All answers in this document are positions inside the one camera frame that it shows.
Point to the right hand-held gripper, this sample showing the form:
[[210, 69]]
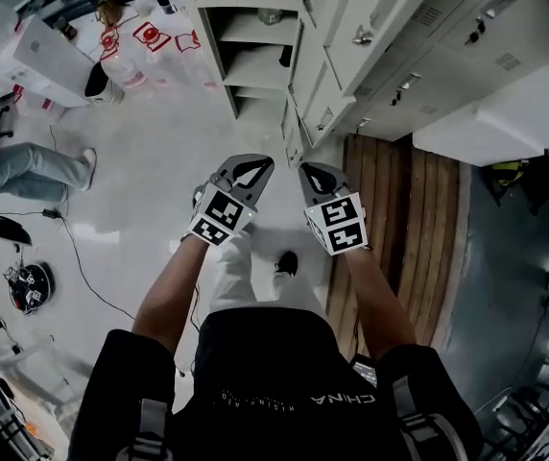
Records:
[[339, 224]]

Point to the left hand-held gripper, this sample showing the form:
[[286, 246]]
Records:
[[221, 214]]

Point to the grey metal locker door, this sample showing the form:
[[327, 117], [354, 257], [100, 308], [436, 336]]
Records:
[[365, 17], [293, 132], [322, 94]]

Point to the white locker cabinet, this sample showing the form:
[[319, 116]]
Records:
[[471, 51]]

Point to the person's right forearm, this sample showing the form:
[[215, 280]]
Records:
[[380, 305]]

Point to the person's left forearm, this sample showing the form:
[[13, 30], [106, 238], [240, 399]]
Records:
[[169, 300]]

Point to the person's black shoe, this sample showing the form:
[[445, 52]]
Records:
[[287, 263]]

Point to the wooden slatted platform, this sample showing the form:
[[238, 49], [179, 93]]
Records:
[[399, 238]]

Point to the person's white trousers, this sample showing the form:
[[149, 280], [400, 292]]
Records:
[[236, 276]]

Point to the clear water bottle red cap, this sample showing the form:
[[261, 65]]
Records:
[[198, 65], [159, 60], [121, 65]]

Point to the small black pouch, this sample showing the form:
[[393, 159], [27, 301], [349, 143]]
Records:
[[286, 56]]

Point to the green glass jar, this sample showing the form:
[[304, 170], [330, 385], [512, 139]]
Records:
[[269, 16]]

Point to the beige waste bin black liner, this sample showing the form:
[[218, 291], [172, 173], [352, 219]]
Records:
[[102, 91]]

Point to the yellow black bag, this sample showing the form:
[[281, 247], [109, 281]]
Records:
[[507, 172]]

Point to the black power adapter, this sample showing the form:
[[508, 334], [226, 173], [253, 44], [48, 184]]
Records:
[[52, 213]]

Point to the person's black t-shirt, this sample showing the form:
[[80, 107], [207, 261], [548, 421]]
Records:
[[274, 387]]

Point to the brown woven object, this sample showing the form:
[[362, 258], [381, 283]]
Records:
[[110, 10]]

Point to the tall white box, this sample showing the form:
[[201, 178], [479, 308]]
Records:
[[44, 60]]

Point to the black round floor device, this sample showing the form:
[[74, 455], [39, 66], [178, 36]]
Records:
[[32, 288]]

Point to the white plastic bag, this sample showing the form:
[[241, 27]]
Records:
[[20, 382]]

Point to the group of black metal chairs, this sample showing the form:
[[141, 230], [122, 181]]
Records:
[[538, 401]]

